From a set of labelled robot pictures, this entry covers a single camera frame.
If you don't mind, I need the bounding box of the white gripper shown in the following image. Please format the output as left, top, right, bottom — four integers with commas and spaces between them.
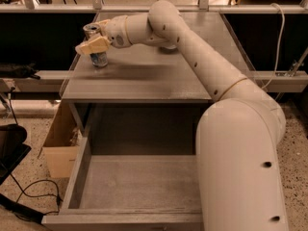
75, 15, 132, 55

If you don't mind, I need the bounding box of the silver blue redbull can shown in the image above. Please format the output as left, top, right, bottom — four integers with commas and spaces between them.
83, 23, 108, 68

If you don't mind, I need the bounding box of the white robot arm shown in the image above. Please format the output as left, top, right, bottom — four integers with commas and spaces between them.
76, 0, 289, 231

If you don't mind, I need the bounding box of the grey cabinet with top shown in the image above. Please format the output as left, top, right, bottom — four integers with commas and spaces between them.
62, 12, 253, 128

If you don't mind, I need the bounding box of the open grey top drawer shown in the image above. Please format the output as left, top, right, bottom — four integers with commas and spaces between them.
41, 103, 206, 231

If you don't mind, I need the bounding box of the white ceramic bowl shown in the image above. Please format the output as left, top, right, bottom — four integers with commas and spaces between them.
161, 44, 177, 50

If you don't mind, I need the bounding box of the cardboard box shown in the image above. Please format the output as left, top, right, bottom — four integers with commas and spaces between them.
41, 102, 79, 178

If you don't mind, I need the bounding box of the black equipment at left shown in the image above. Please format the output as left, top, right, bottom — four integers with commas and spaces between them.
0, 124, 31, 185

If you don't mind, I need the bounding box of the metal frame rail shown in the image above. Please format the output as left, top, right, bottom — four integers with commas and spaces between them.
0, 3, 308, 15

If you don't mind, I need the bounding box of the black cloth on rail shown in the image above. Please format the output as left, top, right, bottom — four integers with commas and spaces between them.
0, 63, 40, 80

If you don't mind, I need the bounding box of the black cable on floor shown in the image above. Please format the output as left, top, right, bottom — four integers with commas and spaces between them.
9, 173, 64, 223

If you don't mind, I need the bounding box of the white hanging cable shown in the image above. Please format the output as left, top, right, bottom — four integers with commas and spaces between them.
259, 3, 287, 90

